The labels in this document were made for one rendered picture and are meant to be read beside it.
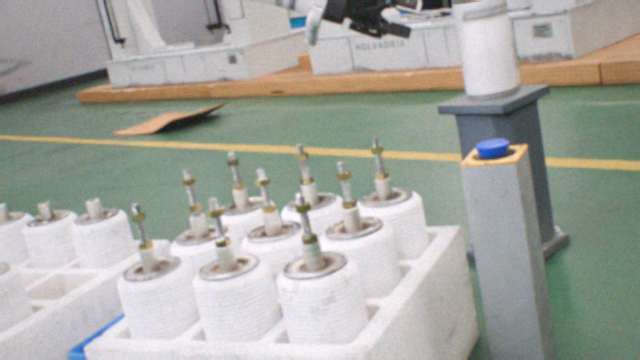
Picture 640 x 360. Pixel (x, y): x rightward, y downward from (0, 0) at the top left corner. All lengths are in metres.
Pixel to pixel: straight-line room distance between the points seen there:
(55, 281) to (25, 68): 6.34
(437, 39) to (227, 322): 2.59
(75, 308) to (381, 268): 0.50
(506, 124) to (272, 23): 3.24
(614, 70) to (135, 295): 2.20
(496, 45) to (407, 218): 0.44
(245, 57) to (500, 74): 3.10
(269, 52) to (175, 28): 3.98
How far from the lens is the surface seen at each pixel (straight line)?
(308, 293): 0.89
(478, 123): 1.44
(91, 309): 1.30
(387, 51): 3.64
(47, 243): 1.46
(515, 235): 1.01
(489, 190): 1.00
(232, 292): 0.95
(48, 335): 1.25
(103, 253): 1.38
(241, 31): 4.51
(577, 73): 3.01
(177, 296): 1.03
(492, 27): 1.42
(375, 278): 1.01
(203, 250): 1.11
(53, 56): 7.82
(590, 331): 1.25
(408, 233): 1.11
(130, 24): 5.68
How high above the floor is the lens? 0.57
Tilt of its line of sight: 14 degrees down
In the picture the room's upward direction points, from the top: 12 degrees counter-clockwise
